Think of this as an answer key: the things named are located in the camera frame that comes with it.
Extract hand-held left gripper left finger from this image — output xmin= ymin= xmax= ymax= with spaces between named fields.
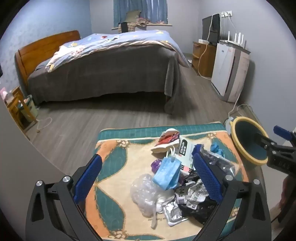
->
xmin=25 ymin=153 xmax=103 ymax=241

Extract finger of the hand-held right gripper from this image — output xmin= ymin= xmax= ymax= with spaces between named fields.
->
xmin=273 ymin=126 xmax=296 ymax=142
xmin=254 ymin=133 xmax=281 ymax=153

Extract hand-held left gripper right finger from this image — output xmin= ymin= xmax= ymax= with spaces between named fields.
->
xmin=192 ymin=152 xmax=271 ymax=241

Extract clear plastic packaging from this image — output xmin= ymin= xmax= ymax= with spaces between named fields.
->
xmin=201 ymin=145 xmax=236 ymax=176

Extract teal bin with yellow rim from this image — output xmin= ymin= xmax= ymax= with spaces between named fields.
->
xmin=230 ymin=116 xmax=270 ymax=165

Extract printed foil sachet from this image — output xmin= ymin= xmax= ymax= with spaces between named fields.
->
xmin=176 ymin=179 xmax=208 ymax=209

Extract small blue plastic piece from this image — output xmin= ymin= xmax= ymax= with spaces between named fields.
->
xmin=210 ymin=143 xmax=225 ymax=158

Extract white green medicine box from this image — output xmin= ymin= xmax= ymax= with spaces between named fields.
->
xmin=178 ymin=136 xmax=197 ymax=174

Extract black plastic bag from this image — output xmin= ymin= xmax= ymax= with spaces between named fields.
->
xmin=179 ymin=197 xmax=218 ymax=225

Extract blue face mask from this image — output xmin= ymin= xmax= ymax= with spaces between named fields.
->
xmin=153 ymin=156 xmax=182 ymax=191

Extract silver foil packet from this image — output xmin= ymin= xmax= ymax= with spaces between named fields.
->
xmin=162 ymin=199 xmax=185 ymax=226

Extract purple spray bottle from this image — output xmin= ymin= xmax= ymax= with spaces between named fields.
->
xmin=151 ymin=159 xmax=163 ymax=173

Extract red white snack bag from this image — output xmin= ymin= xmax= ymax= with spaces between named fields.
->
xmin=151 ymin=128 xmax=180 ymax=153

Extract clear plastic bag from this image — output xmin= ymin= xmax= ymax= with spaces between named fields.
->
xmin=130 ymin=173 xmax=160 ymax=217

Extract person's right hand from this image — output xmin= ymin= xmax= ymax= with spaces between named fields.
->
xmin=279 ymin=176 xmax=291 ymax=209

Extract teal orange printed mat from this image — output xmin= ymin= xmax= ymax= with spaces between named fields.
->
xmin=84 ymin=122 xmax=251 ymax=241

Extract white air purifier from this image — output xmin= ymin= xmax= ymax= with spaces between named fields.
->
xmin=211 ymin=40 xmax=251 ymax=102

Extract pale green basket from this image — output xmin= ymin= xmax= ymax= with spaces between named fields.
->
xmin=20 ymin=95 xmax=38 ymax=122

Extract wooden television cabinet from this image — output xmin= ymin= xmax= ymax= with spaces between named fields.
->
xmin=192 ymin=41 xmax=218 ymax=78

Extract wooden nightstand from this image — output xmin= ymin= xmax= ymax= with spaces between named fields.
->
xmin=6 ymin=86 xmax=38 ymax=141

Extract white router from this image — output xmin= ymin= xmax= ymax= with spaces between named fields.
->
xmin=218 ymin=31 xmax=247 ymax=48

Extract black television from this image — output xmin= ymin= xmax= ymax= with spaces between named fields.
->
xmin=202 ymin=13 xmax=221 ymax=44

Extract wooden bed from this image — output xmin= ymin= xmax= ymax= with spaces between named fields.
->
xmin=15 ymin=30 xmax=81 ymax=93

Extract blue printed quilt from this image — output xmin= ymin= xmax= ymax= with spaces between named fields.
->
xmin=45 ymin=30 xmax=191 ymax=73

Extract plaid clothes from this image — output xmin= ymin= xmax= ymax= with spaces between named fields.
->
xmin=118 ymin=17 xmax=151 ymax=33

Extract olive pillow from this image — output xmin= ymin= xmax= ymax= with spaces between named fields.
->
xmin=125 ymin=10 xmax=142 ymax=24

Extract blue curtain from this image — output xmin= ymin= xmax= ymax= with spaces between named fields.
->
xmin=113 ymin=0 xmax=168 ymax=27

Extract white purifier power cable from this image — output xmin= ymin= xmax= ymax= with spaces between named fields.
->
xmin=228 ymin=91 xmax=242 ymax=118

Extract cream floor cable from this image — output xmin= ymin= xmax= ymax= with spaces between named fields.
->
xmin=36 ymin=116 xmax=53 ymax=133

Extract cream television cable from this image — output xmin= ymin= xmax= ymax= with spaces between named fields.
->
xmin=197 ymin=16 xmax=213 ymax=80

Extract white socket cable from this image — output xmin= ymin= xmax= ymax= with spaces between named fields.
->
xmin=225 ymin=15 xmax=242 ymax=37

